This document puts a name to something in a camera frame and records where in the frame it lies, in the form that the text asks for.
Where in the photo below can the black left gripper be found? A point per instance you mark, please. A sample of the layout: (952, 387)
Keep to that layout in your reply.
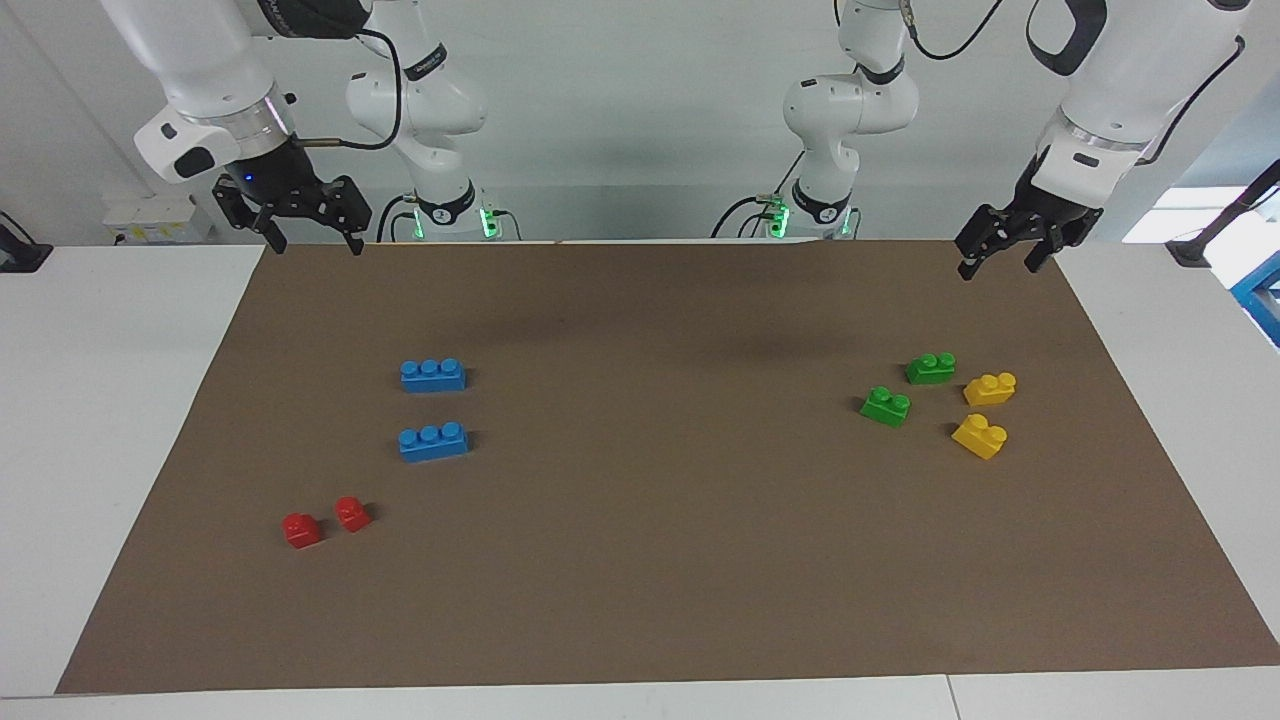
(1060, 212)

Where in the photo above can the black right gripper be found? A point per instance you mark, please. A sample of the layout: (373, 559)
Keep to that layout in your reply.
(275, 180)

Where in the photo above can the green two-stud brick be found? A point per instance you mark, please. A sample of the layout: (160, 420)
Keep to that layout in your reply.
(885, 408)
(930, 371)

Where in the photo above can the blue three-stud brick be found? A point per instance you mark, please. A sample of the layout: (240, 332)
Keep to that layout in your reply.
(433, 445)
(432, 378)

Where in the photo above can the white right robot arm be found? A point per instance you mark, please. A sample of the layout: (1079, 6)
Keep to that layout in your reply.
(200, 60)

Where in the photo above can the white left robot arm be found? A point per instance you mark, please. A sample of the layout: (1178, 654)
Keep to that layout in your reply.
(850, 100)

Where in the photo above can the yellow two-stud brick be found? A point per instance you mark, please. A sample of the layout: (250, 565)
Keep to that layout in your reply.
(990, 390)
(980, 438)

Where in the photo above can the black table clamp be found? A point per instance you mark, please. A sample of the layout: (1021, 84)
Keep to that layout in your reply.
(22, 258)

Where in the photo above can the red one-stud brick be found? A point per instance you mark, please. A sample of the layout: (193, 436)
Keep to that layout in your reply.
(352, 515)
(301, 532)

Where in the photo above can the brown paper mat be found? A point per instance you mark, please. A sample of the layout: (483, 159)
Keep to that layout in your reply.
(650, 560)

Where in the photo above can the white wall box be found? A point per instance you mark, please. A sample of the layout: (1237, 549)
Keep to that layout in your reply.
(155, 220)

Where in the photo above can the black camera stand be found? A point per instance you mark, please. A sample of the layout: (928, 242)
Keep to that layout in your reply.
(1195, 250)

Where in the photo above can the blue frame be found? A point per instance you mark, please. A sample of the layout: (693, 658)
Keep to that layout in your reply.
(1262, 300)

